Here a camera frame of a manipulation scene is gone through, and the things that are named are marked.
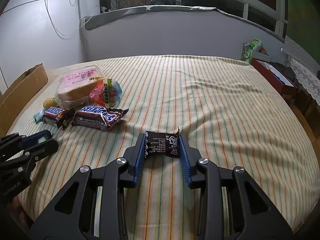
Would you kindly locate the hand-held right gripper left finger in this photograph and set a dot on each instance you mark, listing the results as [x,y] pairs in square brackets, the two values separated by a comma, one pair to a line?
[141,152]

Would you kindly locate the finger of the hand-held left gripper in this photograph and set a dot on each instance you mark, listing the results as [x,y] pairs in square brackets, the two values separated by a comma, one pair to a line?
[43,148]
[32,139]

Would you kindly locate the green tissue pack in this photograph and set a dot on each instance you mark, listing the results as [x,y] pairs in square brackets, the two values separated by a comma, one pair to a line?
[250,52]

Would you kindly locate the pale green small packet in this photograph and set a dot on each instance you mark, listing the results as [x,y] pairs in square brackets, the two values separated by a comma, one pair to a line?
[38,117]

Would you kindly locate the small black snack packet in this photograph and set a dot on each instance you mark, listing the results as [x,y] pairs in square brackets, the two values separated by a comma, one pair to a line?
[162,145]

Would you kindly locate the white framed window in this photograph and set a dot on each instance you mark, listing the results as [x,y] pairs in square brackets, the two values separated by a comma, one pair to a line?
[245,7]

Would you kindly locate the white wardrobe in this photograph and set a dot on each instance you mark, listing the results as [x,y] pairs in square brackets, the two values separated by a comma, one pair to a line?
[30,42]

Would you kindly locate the red jelly cup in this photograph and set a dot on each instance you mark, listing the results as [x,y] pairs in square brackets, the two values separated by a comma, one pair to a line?
[107,92]

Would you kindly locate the small brown chocolate bar pack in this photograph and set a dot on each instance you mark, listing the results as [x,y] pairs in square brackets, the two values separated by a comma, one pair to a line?
[56,116]

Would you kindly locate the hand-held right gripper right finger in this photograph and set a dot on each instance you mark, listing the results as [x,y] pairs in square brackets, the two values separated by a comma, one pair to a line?
[184,160]

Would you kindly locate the red shoe box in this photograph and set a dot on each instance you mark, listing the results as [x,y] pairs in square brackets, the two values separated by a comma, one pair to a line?
[272,77]

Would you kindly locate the white power strip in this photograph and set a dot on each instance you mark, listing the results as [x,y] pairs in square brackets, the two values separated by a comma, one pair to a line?
[104,10]

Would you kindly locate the white lace cloth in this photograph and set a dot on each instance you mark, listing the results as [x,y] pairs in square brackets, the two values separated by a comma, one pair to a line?
[305,75]

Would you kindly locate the yellow ball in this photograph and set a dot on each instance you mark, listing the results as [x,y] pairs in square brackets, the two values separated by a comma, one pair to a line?
[49,103]

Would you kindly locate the large brown chocolate bar pack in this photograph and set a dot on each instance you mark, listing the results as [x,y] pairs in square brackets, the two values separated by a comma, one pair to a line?
[97,118]

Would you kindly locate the cardboard box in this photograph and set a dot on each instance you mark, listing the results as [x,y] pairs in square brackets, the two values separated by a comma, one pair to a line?
[17,92]

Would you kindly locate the striped bed sheet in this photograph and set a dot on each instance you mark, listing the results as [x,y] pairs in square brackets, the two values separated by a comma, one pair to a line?
[200,92]

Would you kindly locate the bagged sliced bread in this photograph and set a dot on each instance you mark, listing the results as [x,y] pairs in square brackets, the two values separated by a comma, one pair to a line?
[75,90]

